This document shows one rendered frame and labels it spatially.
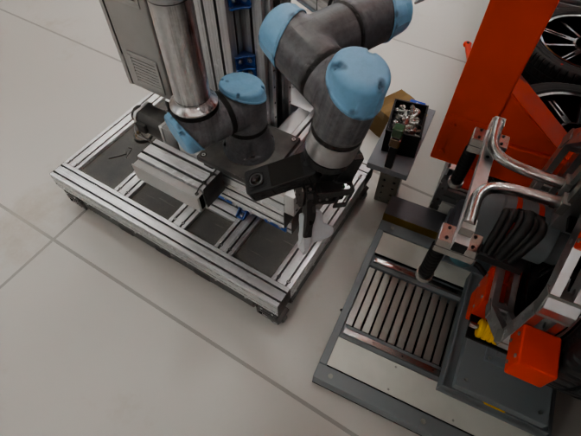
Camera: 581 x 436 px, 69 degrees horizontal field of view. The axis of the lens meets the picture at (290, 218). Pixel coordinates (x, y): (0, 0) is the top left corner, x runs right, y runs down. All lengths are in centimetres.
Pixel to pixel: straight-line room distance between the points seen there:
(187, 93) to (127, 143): 131
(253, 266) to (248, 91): 84
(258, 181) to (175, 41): 39
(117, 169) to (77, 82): 109
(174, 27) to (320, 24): 40
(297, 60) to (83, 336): 166
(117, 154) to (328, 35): 178
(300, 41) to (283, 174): 19
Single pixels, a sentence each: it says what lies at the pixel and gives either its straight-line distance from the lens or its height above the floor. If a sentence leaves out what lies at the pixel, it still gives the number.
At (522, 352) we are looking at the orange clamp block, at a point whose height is 88.
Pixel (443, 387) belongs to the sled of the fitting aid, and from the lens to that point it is 171.
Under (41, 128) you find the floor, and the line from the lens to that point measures 292.
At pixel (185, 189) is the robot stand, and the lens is 132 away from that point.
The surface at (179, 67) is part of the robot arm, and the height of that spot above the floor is 118.
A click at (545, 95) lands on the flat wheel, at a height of 50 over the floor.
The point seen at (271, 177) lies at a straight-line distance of 64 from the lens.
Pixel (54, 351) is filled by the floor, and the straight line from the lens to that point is 205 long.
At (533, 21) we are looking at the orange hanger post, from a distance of 140.
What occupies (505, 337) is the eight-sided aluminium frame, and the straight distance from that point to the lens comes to 110.
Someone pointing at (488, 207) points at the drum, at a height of 91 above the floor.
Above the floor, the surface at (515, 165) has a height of 101.
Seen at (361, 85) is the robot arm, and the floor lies 142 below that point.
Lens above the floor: 172
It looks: 55 degrees down
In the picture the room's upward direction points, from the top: straight up
